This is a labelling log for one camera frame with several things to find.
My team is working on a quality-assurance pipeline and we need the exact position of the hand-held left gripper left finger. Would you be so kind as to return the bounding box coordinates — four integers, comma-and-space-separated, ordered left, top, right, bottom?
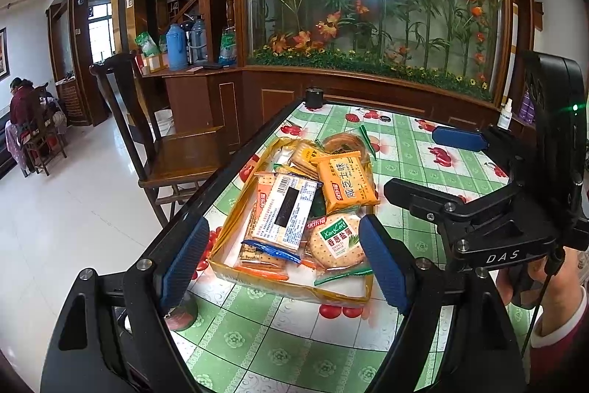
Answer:
41, 215, 210, 393

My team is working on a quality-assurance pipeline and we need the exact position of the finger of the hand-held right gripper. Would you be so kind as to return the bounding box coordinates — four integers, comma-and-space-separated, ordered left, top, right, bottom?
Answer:
431, 125, 530, 189
384, 176, 470, 224

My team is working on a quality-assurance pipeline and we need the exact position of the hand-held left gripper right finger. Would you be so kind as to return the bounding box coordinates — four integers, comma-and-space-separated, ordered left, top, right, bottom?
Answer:
359, 214, 528, 393

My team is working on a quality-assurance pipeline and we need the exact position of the green round cracker packet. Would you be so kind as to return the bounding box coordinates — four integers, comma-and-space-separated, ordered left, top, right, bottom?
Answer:
301, 213, 373, 285

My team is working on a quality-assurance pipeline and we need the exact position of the large orange-edged cracker packet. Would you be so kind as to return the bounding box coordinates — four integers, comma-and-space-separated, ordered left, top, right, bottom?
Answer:
234, 243, 318, 281

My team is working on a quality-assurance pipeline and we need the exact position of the orange cracker packet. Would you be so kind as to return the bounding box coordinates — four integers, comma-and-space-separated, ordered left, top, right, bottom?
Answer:
312, 154, 380, 214

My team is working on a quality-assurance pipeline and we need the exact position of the dark green snack packet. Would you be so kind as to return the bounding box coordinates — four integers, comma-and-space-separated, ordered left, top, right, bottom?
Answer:
313, 188, 329, 219

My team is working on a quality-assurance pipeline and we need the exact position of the brown round cookie packet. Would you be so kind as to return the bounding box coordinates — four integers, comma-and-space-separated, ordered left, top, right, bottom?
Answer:
320, 125, 380, 159

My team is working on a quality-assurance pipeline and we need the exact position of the yellow cardboard box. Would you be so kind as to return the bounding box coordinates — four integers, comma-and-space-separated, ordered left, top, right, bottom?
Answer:
208, 136, 375, 306

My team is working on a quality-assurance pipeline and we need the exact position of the blue-edged cracker packet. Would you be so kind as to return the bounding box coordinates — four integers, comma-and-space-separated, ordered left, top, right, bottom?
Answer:
251, 172, 323, 256

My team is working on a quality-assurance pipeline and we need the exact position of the person's right forearm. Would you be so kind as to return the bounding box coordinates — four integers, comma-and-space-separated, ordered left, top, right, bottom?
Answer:
529, 292, 589, 393

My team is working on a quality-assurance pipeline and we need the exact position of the person's right hand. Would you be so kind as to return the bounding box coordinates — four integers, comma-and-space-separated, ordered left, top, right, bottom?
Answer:
499, 248, 589, 315

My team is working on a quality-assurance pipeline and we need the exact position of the white spray bottle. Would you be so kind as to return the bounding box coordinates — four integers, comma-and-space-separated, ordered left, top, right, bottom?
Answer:
497, 98, 513, 130

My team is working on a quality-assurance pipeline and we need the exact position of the purple bottle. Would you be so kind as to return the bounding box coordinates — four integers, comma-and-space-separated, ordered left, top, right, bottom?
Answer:
520, 89, 537, 124

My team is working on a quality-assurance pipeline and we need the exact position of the dark wooden chair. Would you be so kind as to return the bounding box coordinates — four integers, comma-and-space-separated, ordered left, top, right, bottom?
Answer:
89, 52, 231, 225

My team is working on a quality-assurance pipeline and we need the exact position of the green fruit-print tablecloth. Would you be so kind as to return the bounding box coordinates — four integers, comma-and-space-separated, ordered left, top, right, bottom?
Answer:
170, 101, 548, 393

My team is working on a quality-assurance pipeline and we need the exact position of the white plastic bucket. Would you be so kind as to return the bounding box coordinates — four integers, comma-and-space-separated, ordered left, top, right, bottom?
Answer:
154, 110, 176, 136

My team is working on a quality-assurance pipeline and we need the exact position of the glass flower display case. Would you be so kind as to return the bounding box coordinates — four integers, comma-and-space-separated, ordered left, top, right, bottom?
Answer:
234, 0, 511, 101

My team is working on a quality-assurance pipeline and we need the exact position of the wooden dining chair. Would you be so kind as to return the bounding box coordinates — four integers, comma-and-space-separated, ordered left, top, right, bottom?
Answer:
21, 84, 69, 176

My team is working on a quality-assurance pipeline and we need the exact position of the beige carton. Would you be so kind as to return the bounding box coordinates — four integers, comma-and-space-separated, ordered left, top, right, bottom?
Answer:
142, 52, 170, 75

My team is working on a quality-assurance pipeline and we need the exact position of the blue thermos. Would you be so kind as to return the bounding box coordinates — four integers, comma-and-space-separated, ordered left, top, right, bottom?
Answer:
166, 25, 183, 70

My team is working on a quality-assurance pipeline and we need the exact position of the green plastic bag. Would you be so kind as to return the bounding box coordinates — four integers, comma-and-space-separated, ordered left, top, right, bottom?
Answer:
135, 31, 159, 57

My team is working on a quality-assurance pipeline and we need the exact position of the grey-blue thermos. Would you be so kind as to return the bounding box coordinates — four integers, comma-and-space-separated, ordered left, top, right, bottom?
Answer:
190, 16, 209, 63

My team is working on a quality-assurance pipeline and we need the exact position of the framed wall picture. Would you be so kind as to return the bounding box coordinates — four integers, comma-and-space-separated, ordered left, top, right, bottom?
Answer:
0, 27, 10, 81

